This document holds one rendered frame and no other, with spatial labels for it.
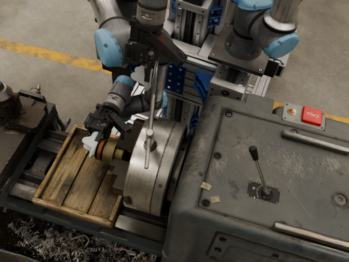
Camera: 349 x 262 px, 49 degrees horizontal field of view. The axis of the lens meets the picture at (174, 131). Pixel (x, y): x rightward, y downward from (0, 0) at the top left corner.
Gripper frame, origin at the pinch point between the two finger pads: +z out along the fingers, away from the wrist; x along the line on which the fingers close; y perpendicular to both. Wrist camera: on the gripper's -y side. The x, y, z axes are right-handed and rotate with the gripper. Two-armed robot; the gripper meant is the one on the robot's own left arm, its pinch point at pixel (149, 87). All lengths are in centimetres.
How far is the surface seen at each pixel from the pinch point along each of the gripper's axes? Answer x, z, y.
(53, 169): 1, 46, 32
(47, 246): 11, 83, 31
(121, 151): 2.9, 25.3, 5.8
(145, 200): 17.4, 28.0, -7.5
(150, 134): 12.6, 6.3, -5.0
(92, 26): -195, 86, 102
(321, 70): -210, 79, -94
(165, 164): 12.0, 16.1, -10.8
